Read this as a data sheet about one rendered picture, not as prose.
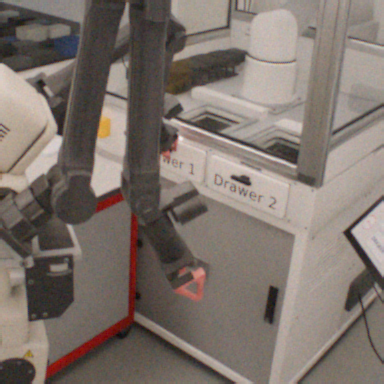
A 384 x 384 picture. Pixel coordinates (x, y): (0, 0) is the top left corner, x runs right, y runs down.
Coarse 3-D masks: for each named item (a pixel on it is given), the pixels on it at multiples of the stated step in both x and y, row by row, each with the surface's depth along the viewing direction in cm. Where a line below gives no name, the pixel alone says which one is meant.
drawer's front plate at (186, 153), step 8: (184, 144) 210; (176, 152) 213; (184, 152) 210; (192, 152) 208; (200, 152) 206; (160, 160) 219; (184, 160) 211; (192, 160) 209; (200, 160) 207; (168, 168) 217; (176, 168) 215; (184, 168) 212; (200, 168) 208; (184, 176) 213; (192, 176) 211; (200, 176) 209
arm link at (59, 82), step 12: (168, 24) 151; (180, 24) 154; (120, 36) 149; (168, 36) 155; (120, 48) 149; (60, 72) 148; (72, 72) 147; (48, 84) 147; (60, 84) 147; (60, 96) 147; (60, 108) 148
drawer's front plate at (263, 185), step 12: (216, 156) 203; (216, 168) 203; (228, 168) 200; (240, 168) 197; (216, 180) 205; (228, 180) 201; (252, 180) 195; (264, 180) 192; (276, 180) 190; (228, 192) 203; (264, 192) 193; (276, 192) 190; (288, 192) 189; (252, 204) 198; (264, 204) 194; (276, 204) 191
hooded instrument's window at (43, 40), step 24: (0, 0) 240; (24, 0) 249; (48, 0) 258; (72, 0) 268; (0, 24) 243; (24, 24) 252; (48, 24) 262; (72, 24) 273; (0, 48) 247; (24, 48) 256; (48, 48) 266; (72, 48) 277; (24, 72) 261
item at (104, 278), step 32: (96, 160) 234; (96, 192) 211; (96, 224) 216; (128, 224) 230; (96, 256) 221; (128, 256) 236; (96, 288) 227; (128, 288) 243; (64, 320) 218; (96, 320) 233; (128, 320) 249; (64, 352) 224
